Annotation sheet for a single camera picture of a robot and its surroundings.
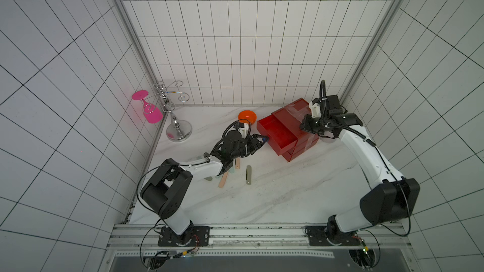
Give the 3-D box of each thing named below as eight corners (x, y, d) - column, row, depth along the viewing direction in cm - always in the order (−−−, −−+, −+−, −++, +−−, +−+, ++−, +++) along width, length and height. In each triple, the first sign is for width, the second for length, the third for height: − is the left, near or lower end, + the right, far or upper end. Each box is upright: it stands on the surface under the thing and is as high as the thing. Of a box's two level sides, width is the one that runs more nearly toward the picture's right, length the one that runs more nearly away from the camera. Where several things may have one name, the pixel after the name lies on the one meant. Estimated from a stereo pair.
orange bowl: (238, 124, 112) (237, 119, 109) (238, 115, 117) (238, 110, 113) (255, 124, 112) (256, 119, 109) (255, 115, 117) (255, 110, 113)
